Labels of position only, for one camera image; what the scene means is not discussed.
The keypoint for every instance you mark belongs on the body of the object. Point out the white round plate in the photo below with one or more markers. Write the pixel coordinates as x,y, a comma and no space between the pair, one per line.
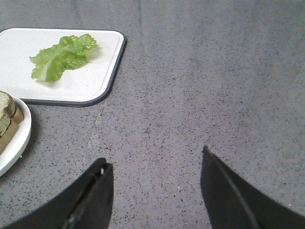
17,145

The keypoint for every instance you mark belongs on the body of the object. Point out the white grey-rimmed cutting board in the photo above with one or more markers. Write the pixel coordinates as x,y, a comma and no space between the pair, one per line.
82,87

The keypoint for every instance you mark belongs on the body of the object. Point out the green lettuce leaf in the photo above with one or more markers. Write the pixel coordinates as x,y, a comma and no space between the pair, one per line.
68,54

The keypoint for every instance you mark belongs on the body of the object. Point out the toast bread slice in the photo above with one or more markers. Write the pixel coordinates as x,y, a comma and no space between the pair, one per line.
16,119
7,110

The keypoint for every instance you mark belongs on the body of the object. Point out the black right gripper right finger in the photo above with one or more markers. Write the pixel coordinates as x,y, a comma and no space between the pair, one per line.
232,203

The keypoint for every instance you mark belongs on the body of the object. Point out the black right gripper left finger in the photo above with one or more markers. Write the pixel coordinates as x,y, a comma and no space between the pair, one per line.
85,204

